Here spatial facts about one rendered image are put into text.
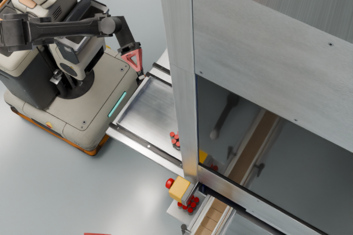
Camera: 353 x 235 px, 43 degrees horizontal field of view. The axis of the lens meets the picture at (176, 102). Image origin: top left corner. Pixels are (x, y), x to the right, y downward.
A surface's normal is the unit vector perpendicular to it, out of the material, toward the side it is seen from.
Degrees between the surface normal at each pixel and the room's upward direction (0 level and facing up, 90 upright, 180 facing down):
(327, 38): 90
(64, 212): 0
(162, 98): 0
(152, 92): 0
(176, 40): 90
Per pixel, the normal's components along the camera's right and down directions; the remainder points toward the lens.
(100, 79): -0.05, -0.44
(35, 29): 0.84, 0.03
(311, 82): -0.52, 0.78
